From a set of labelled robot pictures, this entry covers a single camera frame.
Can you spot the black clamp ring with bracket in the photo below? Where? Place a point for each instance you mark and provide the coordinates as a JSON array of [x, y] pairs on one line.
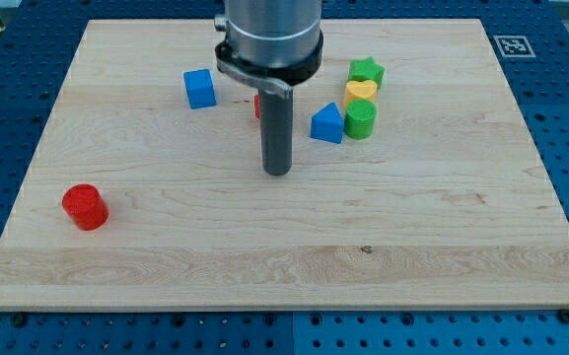
[[275, 81]]

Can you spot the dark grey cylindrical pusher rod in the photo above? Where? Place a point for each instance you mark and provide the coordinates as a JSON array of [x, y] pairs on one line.
[[276, 128]]

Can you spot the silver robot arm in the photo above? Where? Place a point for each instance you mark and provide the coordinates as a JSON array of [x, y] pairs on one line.
[[272, 46]]

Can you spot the red star block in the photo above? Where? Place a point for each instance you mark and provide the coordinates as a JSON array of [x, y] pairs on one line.
[[256, 104]]

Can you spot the green star block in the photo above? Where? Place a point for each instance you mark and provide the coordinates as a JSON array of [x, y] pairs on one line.
[[361, 70]]

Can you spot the blue triangle-roof block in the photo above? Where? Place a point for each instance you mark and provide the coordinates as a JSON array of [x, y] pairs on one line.
[[327, 124]]

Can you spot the yellow heart block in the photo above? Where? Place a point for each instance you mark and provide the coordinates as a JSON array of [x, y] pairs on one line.
[[360, 90]]

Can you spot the blue cube block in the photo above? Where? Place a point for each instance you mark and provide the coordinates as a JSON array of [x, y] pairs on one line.
[[199, 88]]

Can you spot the green cylinder block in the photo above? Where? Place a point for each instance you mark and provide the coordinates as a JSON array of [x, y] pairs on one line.
[[359, 119]]

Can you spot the wooden board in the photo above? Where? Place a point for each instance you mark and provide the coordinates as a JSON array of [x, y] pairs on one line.
[[445, 207]]

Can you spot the red cylinder block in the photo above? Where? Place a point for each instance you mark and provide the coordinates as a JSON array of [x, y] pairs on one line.
[[85, 206]]

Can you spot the white fiducial marker tag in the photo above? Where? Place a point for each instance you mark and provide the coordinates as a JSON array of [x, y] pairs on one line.
[[514, 46]]

